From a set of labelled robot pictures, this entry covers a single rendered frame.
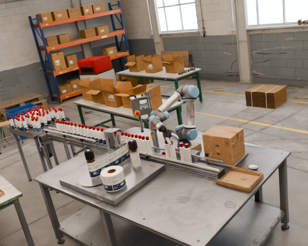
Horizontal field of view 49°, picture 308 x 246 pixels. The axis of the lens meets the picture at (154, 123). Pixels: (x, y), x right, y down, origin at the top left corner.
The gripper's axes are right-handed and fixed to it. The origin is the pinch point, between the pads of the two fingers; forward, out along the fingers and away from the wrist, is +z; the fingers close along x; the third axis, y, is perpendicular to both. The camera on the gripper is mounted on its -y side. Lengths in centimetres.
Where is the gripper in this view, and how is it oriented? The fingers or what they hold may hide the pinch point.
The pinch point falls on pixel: (174, 141)
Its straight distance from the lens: 302.0
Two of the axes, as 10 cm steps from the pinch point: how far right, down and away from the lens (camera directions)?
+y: 2.6, 4.4, 8.6
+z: 6.1, 6.2, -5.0
